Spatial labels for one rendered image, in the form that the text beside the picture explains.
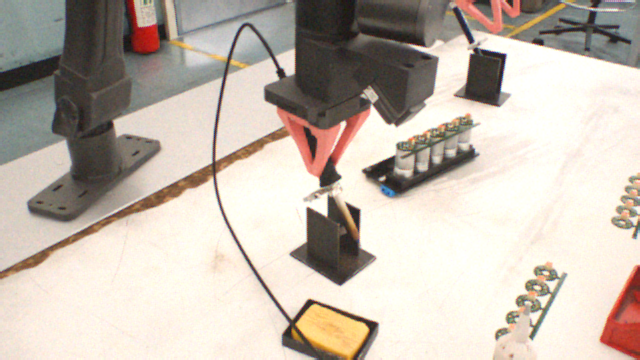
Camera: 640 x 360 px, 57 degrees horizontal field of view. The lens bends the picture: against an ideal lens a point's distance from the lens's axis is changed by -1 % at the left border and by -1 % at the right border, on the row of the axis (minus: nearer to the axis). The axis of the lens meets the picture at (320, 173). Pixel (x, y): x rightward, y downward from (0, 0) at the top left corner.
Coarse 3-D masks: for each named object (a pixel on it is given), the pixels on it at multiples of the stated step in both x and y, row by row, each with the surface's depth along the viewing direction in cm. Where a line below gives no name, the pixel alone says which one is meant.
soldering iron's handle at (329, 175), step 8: (280, 72) 60; (304, 128) 60; (312, 136) 60; (312, 144) 60; (312, 152) 60; (328, 160) 60; (328, 168) 60; (320, 176) 60; (328, 176) 60; (336, 176) 60; (320, 184) 61; (328, 184) 60
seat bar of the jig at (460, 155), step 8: (456, 152) 82; (464, 152) 82; (472, 152) 83; (448, 160) 80; (456, 160) 81; (432, 168) 78; (440, 168) 79; (392, 176) 76; (416, 176) 77; (424, 176) 78; (400, 184) 75; (408, 184) 76
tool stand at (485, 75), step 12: (468, 48) 99; (480, 48) 101; (480, 60) 98; (492, 60) 97; (504, 60) 99; (468, 72) 100; (480, 72) 99; (492, 72) 98; (504, 72) 100; (468, 84) 101; (480, 84) 100; (492, 84) 99; (456, 96) 102; (468, 96) 102; (480, 96) 101; (492, 96) 100; (504, 96) 102
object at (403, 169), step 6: (396, 150) 75; (402, 150) 74; (396, 156) 75; (396, 162) 76; (402, 162) 75; (408, 162) 75; (396, 168) 76; (402, 168) 75; (408, 168) 75; (396, 174) 76; (402, 174) 76; (408, 174) 76
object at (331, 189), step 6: (330, 186) 61; (336, 186) 61; (330, 192) 61; (336, 192) 61; (336, 198) 61; (342, 198) 61; (342, 204) 61; (342, 210) 61; (348, 210) 61; (348, 216) 61; (348, 222) 61; (348, 228) 62; (354, 228) 61; (354, 234) 61; (354, 240) 62
